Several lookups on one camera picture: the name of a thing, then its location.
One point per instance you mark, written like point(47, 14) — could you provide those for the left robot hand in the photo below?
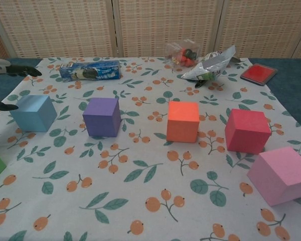
point(0, 67)

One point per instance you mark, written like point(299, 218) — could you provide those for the red ink pad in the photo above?
point(258, 74)

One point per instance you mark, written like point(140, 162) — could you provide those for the pink foam cube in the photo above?
point(281, 178)

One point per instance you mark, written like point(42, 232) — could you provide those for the orange foam cube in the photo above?
point(181, 125)

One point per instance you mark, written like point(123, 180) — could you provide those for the light blue foam cube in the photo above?
point(32, 118)

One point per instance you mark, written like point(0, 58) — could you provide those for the blue cookie box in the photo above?
point(90, 71)

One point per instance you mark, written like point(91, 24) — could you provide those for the silver snack bag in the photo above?
point(210, 65)

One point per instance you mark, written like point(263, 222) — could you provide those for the purple foam cube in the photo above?
point(100, 120)

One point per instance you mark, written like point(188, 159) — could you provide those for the red foam cube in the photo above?
point(245, 133)

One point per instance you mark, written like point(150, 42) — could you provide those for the clear plastic toy box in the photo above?
point(183, 54)

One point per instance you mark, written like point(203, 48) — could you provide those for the woven bamboo folding screen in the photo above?
point(65, 25)

